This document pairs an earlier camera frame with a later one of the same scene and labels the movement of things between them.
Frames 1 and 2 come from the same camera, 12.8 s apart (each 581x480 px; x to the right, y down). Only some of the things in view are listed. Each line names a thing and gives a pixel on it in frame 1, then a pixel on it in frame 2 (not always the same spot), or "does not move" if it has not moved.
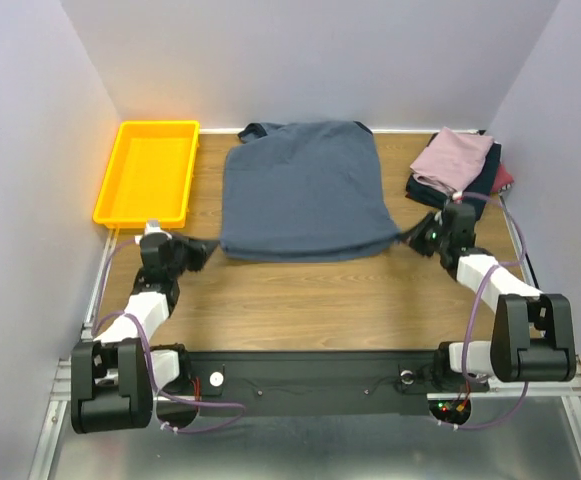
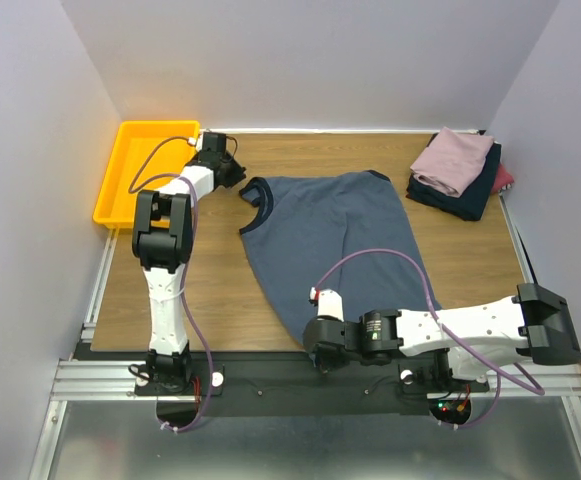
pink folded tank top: x=452 y=161 does not move
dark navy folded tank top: x=475 y=195 does not move
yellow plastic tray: x=150 y=174 does not move
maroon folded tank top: x=502 y=178 does not move
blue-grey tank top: x=305 y=192 -> x=300 y=226
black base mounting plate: x=326 y=382 does not move
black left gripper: x=200 y=250 -> x=237 y=174
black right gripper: x=424 y=236 -> x=321 y=361
